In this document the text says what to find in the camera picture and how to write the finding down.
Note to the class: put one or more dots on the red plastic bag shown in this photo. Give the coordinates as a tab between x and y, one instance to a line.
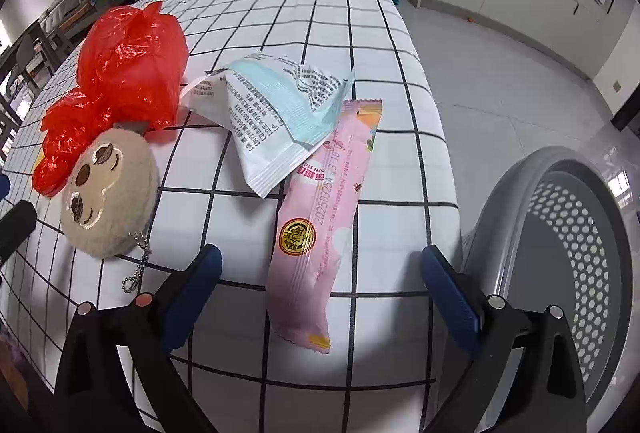
130	58

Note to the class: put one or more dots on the white and blue packet wrapper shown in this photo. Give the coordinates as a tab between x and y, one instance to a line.
265	123

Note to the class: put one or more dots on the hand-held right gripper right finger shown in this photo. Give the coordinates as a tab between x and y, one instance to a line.
450	298

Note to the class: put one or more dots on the grey perforated waste basket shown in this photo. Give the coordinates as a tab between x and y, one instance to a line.
545	233

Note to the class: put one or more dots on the dining table with chairs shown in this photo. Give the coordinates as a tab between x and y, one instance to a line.
25	73

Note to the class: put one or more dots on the white black checkered tablecloth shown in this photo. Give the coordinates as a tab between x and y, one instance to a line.
310	13

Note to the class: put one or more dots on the pink snack wrapper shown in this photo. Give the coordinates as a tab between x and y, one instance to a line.
320	223

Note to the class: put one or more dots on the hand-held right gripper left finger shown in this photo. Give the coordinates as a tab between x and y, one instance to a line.
192	298

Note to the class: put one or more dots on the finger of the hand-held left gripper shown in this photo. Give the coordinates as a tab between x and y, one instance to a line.
17	225
4	187

